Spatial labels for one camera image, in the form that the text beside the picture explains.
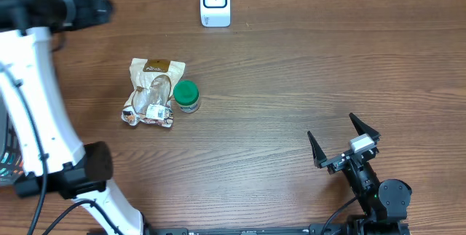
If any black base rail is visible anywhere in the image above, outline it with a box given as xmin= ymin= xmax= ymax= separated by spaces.
xmin=145 ymin=226 xmax=350 ymax=235

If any white barcode scanner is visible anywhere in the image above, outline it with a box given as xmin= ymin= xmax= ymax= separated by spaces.
xmin=200 ymin=0 xmax=231 ymax=28

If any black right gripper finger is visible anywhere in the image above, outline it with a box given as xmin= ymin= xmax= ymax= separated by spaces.
xmin=307 ymin=131 xmax=327 ymax=168
xmin=349 ymin=113 xmax=381 ymax=143

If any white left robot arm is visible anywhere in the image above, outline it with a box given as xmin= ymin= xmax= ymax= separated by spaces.
xmin=1 ymin=0 xmax=151 ymax=234

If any dark grey mesh basket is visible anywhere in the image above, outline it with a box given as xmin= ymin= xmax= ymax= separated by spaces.
xmin=0 ymin=100 xmax=23 ymax=187

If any green lid seasoning jar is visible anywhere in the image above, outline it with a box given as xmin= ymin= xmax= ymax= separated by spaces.
xmin=173 ymin=80 xmax=200 ymax=113

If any beige brown snack pouch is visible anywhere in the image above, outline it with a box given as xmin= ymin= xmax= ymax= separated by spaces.
xmin=121 ymin=58 xmax=186 ymax=128

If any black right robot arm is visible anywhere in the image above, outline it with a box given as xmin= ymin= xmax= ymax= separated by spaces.
xmin=307 ymin=113 xmax=412 ymax=235

